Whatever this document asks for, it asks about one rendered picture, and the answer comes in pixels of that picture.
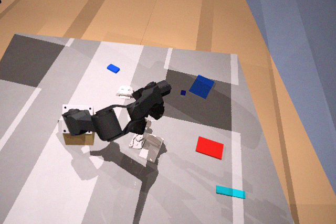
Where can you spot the blue flat block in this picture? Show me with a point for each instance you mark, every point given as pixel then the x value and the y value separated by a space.
pixel 113 68

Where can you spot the red flat plate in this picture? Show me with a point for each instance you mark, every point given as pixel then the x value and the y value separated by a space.
pixel 209 147

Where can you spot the blue square plate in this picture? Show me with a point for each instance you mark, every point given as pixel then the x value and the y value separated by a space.
pixel 201 86

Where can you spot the teal flat bar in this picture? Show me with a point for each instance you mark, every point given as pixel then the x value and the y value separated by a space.
pixel 230 192

